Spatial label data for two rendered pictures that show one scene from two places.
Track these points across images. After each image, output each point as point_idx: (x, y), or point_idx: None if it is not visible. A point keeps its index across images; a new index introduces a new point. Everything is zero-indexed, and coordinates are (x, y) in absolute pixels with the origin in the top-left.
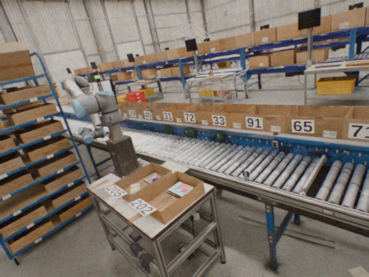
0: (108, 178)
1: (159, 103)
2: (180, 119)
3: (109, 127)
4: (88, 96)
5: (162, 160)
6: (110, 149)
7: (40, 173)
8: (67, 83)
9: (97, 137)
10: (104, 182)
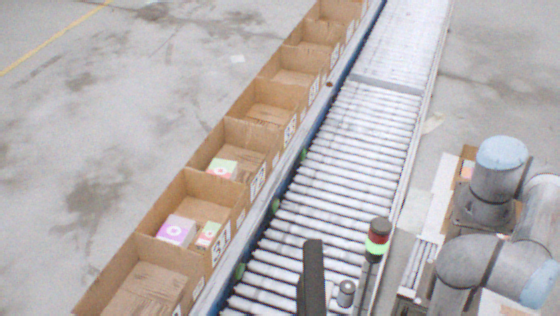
0: (495, 311)
1: (82, 301)
2: (244, 210)
3: None
4: (543, 165)
5: (390, 241)
6: None
7: None
8: (549, 235)
9: None
10: (508, 311)
